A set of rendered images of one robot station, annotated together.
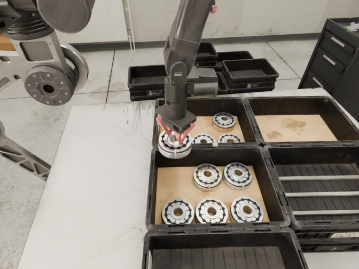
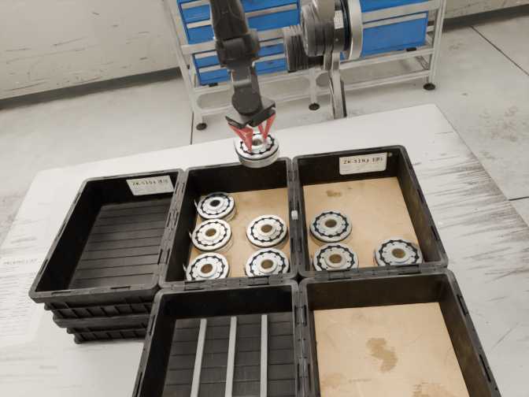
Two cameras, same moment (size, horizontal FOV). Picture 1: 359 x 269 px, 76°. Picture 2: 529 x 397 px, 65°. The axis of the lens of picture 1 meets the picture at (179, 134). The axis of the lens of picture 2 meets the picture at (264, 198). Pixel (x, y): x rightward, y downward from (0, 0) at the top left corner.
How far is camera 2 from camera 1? 1.01 m
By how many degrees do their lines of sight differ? 67
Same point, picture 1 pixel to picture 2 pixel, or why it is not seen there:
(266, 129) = (399, 342)
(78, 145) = (353, 131)
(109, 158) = not seen: hidden behind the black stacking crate
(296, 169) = (287, 373)
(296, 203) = (220, 350)
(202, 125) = (387, 231)
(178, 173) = (279, 207)
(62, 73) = (312, 23)
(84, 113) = (421, 118)
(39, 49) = not seen: outside the picture
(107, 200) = not seen: hidden behind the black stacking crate
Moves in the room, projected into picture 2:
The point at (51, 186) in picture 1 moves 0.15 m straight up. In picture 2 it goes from (291, 131) to (287, 97)
